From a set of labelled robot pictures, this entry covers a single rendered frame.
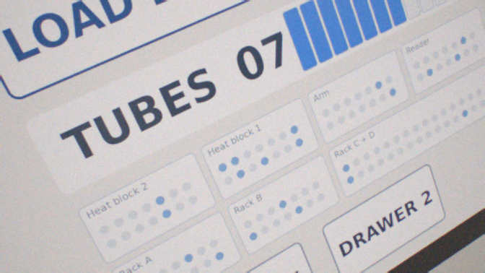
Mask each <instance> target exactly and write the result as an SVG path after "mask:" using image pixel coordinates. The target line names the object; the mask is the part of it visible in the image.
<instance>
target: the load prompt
mask: <svg viewBox="0 0 485 273"><path fill-rule="evenodd" d="M250 1H253V0H0V83H1V85H2V87H3V88H4V90H5V92H6V94H7V96H8V98H9V99H10V100H11V102H12V104H13V105H14V104H16V103H18V102H20V101H23V100H25V99H28V98H30V97H32V96H34V95H37V94H40V92H43V91H45V90H47V89H50V88H52V87H55V86H56V85H59V84H61V83H63V82H66V81H69V80H71V79H73V78H75V77H78V76H80V75H83V74H85V73H87V72H90V71H92V70H94V69H98V68H100V67H101V66H104V65H105V64H107V63H110V62H111V61H115V60H116V59H119V58H121V57H123V56H127V55H129V54H130V53H133V52H135V51H138V50H140V49H142V48H145V47H147V46H150V45H153V44H155V43H157V42H160V41H161V40H164V39H166V38H169V37H170V36H171V35H174V34H176V33H179V32H182V31H184V30H187V29H188V28H190V27H193V26H195V25H198V24H200V23H202V22H205V21H207V20H210V19H212V18H215V17H217V16H219V15H221V14H224V13H226V12H229V11H231V10H233V9H235V8H236V7H239V6H242V5H243V4H247V3H248V2H250Z"/></svg>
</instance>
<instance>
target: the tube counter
mask: <svg viewBox="0 0 485 273"><path fill-rule="evenodd" d="M455 1H457V0H296V1H294V2H292V3H289V4H287V5H285V6H282V7H280V8H278V9H276V10H275V11H273V12H270V13H268V14H266V15H263V16H261V17H259V18H257V19H254V20H252V21H250V22H247V23H245V24H244V25H241V26H239V27H235V28H233V29H231V30H228V31H227V32H224V33H222V34H220V36H221V39H222V42H223V44H224V47H225V49H226V51H227V54H228V56H229V58H230V61H231V63H232V67H233V69H234V71H235V74H236V76H237V77H238V79H239V81H240V84H241V86H242V89H243V92H244V93H245V97H246V99H247V102H248V105H250V104H251V103H254V102H255V101H257V100H260V99H261V98H264V97H266V96H268V95H270V94H271V93H272V92H275V91H277V90H279V89H281V88H283V87H285V86H287V85H289V84H291V83H293V82H296V81H297V80H299V79H301V78H303V77H306V76H307V75H309V74H312V73H313V72H316V71H317V70H319V69H322V68H324V67H326V66H327V65H329V64H331V63H333V62H334V61H337V60H339V59H341V58H343V57H345V56H347V55H350V54H352V53H354V52H356V51H358V50H360V49H362V48H364V47H366V46H368V45H370V44H372V43H374V42H376V41H379V40H381V39H383V38H384V37H385V36H387V35H389V34H391V33H394V32H395V31H397V30H400V29H401V28H403V27H406V26H408V25H410V24H412V23H414V22H416V21H418V20H420V19H422V18H424V17H426V16H428V15H430V14H432V13H435V12H437V11H439V10H441V9H442V8H443V7H446V6H447V5H449V4H451V3H453V2H455Z"/></svg>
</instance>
